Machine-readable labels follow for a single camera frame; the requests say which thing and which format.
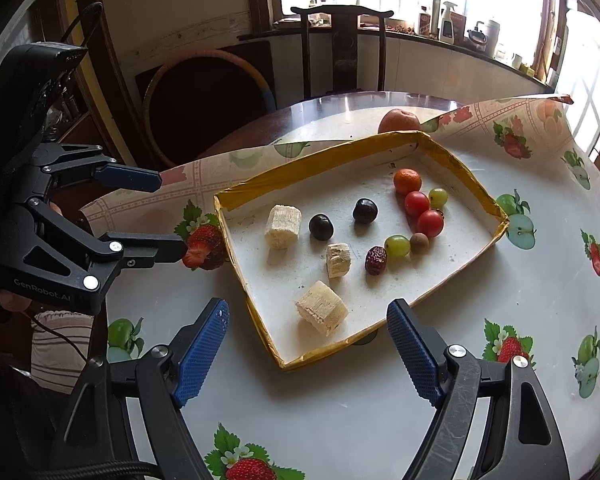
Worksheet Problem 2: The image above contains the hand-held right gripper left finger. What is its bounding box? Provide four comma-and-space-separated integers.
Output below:
47, 297, 231, 480

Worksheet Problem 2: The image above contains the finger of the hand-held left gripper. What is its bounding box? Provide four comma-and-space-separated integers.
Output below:
24, 199, 189, 282
39, 142, 162, 194

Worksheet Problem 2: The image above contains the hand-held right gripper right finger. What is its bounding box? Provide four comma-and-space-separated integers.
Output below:
386, 298, 571, 480

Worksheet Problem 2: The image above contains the yellow taped cardboard box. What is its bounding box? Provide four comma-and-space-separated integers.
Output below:
214, 130, 510, 372

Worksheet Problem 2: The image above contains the red date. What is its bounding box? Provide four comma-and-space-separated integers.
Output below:
364, 246, 389, 277

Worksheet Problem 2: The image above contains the large green grape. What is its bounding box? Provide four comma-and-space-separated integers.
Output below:
384, 234, 412, 260

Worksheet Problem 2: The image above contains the red cherry tomato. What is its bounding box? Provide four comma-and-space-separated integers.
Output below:
416, 209, 446, 239
404, 190, 431, 219

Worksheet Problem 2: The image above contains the dark purple grape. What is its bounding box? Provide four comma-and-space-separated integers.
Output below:
352, 198, 380, 225

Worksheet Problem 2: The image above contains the person's left forearm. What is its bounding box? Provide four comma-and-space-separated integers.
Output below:
30, 310, 97, 397

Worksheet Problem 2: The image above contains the person's left hand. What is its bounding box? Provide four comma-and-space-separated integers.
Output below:
0, 287, 34, 314

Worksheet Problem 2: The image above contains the large banana piece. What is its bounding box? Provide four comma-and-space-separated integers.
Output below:
264, 204, 302, 251
295, 281, 350, 337

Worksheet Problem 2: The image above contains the small banana piece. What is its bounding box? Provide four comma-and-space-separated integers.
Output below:
326, 242, 352, 280

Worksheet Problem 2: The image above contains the colourful hula hoop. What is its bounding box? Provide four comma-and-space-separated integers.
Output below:
142, 47, 277, 169

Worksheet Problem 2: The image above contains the orange tangerine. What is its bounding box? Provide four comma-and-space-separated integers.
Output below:
393, 168, 424, 196

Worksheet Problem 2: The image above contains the peach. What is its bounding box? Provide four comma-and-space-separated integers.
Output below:
377, 108, 422, 135

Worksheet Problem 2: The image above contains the dark wooden chair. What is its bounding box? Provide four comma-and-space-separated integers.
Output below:
290, 4, 396, 101

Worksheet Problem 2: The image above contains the metal kettle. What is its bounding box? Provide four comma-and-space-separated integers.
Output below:
466, 21, 487, 52

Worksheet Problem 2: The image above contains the white thermos jug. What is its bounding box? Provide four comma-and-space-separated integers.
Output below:
482, 19, 503, 58

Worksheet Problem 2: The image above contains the white spray bottle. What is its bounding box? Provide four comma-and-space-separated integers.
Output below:
439, 1, 459, 45

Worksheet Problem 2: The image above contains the black cable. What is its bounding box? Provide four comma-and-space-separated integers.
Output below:
60, 2, 104, 57

